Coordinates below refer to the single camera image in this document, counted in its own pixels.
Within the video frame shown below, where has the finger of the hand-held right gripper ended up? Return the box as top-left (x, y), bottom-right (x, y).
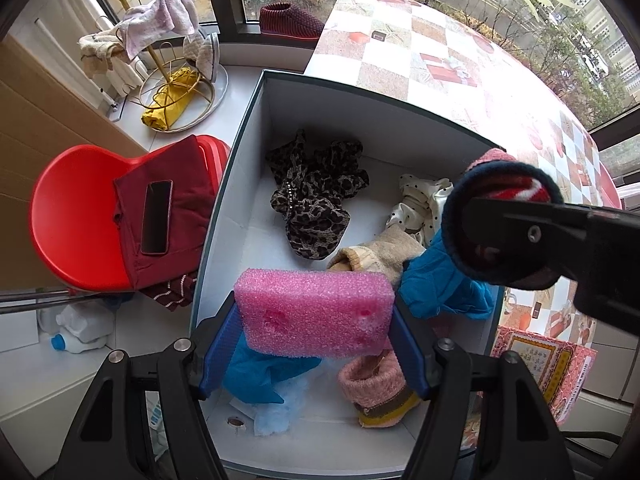
top-left (462, 197), bottom-right (592, 282)

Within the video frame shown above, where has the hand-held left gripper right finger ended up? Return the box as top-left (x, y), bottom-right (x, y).
top-left (390, 300), bottom-right (571, 480)

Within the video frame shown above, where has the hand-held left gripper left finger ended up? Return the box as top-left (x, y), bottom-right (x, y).
top-left (54, 290), bottom-right (246, 480)

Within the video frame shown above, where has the teal blue knit scarf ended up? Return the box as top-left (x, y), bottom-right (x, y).
top-left (400, 230), bottom-right (496, 322)
top-left (222, 332), bottom-right (321, 405)

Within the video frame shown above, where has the pink striped knit sock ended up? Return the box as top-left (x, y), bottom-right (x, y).
top-left (337, 349), bottom-right (422, 429)

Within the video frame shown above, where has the navy pink knit sock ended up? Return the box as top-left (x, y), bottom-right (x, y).
top-left (441, 147), bottom-right (563, 291)

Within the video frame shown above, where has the beige knit sock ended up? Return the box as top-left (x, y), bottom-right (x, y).
top-left (327, 224), bottom-right (427, 291)

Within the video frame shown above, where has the pink foam sponge with holes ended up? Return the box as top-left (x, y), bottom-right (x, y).
top-left (234, 267), bottom-right (396, 360)

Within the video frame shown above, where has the light blue fluffy cloth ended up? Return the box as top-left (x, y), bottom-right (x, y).
top-left (252, 360), bottom-right (341, 437)

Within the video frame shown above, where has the white polka dot scrunchie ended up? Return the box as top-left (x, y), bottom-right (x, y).
top-left (384, 174), bottom-right (455, 248)

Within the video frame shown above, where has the leopard print scrunchie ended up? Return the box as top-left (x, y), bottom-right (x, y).
top-left (265, 129), bottom-right (370, 261)

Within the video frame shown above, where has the grey cardboard box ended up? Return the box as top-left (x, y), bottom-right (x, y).
top-left (190, 69), bottom-right (508, 478)

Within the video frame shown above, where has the white blue printed packet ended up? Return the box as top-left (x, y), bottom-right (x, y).
top-left (146, 392), bottom-right (171, 466)

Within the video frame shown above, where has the red patterned paper box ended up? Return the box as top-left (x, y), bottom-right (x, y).
top-left (460, 325), bottom-right (598, 448)

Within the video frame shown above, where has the white jug with blue cap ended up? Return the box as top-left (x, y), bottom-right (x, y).
top-left (51, 302), bottom-right (117, 356)

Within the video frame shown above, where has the black smartphone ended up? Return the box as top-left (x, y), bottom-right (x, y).
top-left (140, 180), bottom-right (174, 256)

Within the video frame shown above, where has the maroon sweater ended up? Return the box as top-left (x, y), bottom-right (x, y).
top-left (114, 135), bottom-right (216, 309)

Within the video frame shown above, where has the checkered printed tablecloth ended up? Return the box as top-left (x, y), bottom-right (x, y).
top-left (304, 0), bottom-right (623, 351)

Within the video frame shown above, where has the metal tube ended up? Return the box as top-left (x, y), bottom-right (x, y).
top-left (0, 287), bottom-right (96, 316)

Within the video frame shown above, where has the red plastic chair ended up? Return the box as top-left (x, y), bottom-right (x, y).
top-left (29, 135), bottom-right (232, 293)

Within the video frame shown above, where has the yellow folded umbrella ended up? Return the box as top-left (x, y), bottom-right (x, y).
top-left (141, 66), bottom-right (203, 132)

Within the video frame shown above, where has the grey quilted slipper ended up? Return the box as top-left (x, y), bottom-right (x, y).
top-left (182, 32), bottom-right (221, 81)

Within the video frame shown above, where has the cream cloth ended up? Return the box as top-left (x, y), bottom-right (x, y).
top-left (77, 30), bottom-right (146, 96)

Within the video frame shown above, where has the maroon knit slipper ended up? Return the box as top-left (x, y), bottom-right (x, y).
top-left (259, 2), bottom-right (326, 41)

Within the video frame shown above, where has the gold wire rack with tray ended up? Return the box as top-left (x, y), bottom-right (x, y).
top-left (107, 0), bottom-right (228, 133)

